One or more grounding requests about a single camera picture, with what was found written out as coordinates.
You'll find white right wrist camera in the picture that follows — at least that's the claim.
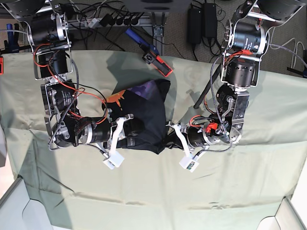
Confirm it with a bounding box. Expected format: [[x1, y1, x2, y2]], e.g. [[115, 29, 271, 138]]
[[103, 152, 125, 170]]

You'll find green table cloth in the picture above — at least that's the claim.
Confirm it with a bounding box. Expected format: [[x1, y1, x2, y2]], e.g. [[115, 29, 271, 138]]
[[0, 53, 307, 230]]

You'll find black power strip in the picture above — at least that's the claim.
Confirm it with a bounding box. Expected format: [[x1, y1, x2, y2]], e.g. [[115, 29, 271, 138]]
[[84, 13, 144, 29]]

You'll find black T-shirt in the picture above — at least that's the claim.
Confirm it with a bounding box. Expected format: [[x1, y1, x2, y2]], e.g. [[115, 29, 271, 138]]
[[107, 79, 171, 154]]

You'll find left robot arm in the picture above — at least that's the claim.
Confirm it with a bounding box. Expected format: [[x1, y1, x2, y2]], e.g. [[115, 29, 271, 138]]
[[164, 0, 306, 160]]

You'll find white bin lower right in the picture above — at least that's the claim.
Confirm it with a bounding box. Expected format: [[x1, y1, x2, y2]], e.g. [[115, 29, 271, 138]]
[[256, 197, 307, 230]]

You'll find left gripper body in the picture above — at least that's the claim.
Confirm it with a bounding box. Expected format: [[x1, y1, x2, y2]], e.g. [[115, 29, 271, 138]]
[[165, 121, 194, 158]]

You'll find white bin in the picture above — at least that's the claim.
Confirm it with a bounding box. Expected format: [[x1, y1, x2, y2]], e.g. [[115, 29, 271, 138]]
[[0, 177, 53, 230], [256, 197, 307, 230]]

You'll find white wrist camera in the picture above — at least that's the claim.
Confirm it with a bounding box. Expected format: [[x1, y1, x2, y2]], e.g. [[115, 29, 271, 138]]
[[179, 157, 199, 173], [103, 152, 125, 170]]

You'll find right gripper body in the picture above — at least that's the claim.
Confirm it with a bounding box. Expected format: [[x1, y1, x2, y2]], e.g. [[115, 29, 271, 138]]
[[107, 114, 134, 158]]

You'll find black power adapter brick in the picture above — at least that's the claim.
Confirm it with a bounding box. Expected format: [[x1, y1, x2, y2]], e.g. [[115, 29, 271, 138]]
[[187, 8, 202, 45]]

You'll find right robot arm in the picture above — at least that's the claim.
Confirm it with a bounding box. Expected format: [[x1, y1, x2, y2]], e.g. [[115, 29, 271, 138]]
[[0, 0, 137, 166]]

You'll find blue orange bar clamp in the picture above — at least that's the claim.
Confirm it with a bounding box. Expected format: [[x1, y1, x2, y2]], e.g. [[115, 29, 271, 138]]
[[125, 28, 173, 77]]

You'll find aluminium frame post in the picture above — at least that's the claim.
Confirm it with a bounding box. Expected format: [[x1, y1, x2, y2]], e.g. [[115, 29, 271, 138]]
[[149, 12, 169, 56]]

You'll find grey cable on floor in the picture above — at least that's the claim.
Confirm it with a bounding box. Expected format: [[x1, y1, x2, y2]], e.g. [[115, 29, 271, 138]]
[[268, 38, 307, 70]]

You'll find white bin lower left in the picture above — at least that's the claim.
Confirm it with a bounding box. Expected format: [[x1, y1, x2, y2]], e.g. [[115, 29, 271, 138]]
[[0, 177, 53, 230]]

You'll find blue clamp at left edge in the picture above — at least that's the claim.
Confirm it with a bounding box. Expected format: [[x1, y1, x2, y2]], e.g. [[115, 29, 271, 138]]
[[0, 23, 31, 54]]

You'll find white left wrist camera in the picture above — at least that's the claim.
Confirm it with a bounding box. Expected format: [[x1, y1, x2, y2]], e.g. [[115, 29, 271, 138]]
[[179, 157, 199, 173]]

